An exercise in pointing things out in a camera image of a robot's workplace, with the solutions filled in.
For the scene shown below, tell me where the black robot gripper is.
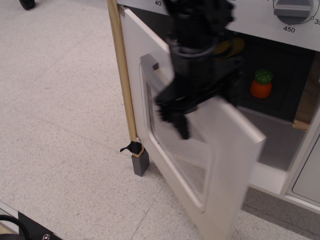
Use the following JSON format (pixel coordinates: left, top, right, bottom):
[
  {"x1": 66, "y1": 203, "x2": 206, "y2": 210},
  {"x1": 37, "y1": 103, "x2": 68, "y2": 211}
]
[{"x1": 155, "y1": 50, "x2": 244, "y2": 140}]

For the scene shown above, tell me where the grey temperature knob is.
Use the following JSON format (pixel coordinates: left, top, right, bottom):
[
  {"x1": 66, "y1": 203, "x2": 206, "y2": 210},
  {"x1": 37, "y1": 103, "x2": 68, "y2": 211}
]
[{"x1": 273, "y1": 0, "x2": 314, "y2": 25}]

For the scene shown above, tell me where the white toy oven door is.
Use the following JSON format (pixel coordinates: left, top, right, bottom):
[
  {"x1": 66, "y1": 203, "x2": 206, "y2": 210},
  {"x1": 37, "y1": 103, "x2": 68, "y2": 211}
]
[{"x1": 120, "y1": 7, "x2": 266, "y2": 240}]

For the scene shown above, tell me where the white lower right door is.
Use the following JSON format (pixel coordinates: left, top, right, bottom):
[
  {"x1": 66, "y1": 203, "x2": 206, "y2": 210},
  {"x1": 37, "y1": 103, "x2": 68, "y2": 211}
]
[{"x1": 284, "y1": 139, "x2": 320, "y2": 205}]

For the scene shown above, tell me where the orange toy carrot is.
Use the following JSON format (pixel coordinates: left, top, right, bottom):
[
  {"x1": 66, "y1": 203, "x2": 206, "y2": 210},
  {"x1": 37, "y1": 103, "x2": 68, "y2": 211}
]
[{"x1": 249, "y1": 68, "x2": 274, "y2": 99}]

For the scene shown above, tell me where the yellow toy corn cob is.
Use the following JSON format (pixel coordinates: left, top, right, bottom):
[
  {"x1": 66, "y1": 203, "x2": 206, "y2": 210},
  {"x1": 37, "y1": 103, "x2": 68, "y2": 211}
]
[{"x1": 214, "y1": 37, "x2": 245, "y2": 60}]

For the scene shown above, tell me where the grey oven door handle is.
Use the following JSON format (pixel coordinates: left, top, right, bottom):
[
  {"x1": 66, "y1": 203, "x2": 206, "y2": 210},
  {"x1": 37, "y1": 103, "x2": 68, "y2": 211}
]
[{"x1": 140, "y1": 53, "x2": 173, "y2": 83}]

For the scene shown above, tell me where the black tape piece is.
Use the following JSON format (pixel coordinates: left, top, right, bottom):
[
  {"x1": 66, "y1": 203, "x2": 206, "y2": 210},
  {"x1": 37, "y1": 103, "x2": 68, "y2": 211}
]
[{"x1": 120, "y1": 141, "x2": 142, "y2": 155}]

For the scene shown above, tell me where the grey plastic foot cap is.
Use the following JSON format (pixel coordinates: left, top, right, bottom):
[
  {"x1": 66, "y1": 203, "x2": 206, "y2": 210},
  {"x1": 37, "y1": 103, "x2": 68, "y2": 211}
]
[{"x1": 131, "y1": 149, "x2": 150, "y2": 177}]

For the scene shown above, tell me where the white toy kitchen cabinet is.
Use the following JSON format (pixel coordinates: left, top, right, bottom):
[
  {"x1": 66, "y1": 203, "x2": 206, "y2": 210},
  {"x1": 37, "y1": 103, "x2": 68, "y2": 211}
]
[{"x1": 117, "y1": 0, "x2": 320, "y2": 213}]

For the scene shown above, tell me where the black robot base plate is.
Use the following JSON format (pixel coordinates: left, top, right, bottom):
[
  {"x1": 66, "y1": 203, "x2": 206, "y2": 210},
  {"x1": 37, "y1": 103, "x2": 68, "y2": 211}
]
[{"x1": 18, "y1": 212, "x2": 62, "y2": 240}]

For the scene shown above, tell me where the wooden shelf rail right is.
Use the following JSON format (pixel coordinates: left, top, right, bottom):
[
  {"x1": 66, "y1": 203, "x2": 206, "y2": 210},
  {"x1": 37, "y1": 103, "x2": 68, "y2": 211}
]
[{"x1": 292, "y1": 70, "x2": 320, "y2": 132}]

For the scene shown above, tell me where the dark grey oven shelf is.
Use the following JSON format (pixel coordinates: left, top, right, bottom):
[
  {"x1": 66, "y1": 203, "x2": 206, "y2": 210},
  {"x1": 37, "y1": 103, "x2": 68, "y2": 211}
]
[{"x1": 237, "y1": 33, "x2": 316, "y2": 122}]

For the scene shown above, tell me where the light wooden corner post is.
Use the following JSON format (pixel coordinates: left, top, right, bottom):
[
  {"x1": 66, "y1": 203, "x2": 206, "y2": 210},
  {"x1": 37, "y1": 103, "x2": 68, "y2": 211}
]
[{"x1": 107, "y1": 0, "x2": 138, "y2": 142}]

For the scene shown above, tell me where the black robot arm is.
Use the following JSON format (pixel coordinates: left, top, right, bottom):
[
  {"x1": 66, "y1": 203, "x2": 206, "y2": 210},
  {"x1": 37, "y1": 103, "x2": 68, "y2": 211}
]
[{"x1": 155, "y1": 0, "x2": 243, "y2": 140}]

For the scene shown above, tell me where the black caster wheel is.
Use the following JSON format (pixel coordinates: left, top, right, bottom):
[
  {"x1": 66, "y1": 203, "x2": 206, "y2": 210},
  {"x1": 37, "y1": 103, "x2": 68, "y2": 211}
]
[{"x1": 19, "y1": 0, "x2": 36, "y2": 11}]

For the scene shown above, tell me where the black cable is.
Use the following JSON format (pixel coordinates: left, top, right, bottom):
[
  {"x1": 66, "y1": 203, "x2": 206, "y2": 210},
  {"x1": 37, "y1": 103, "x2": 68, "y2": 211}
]
[{"x1": 0, "y1": 214, "x2": 28, "y2": 240}]

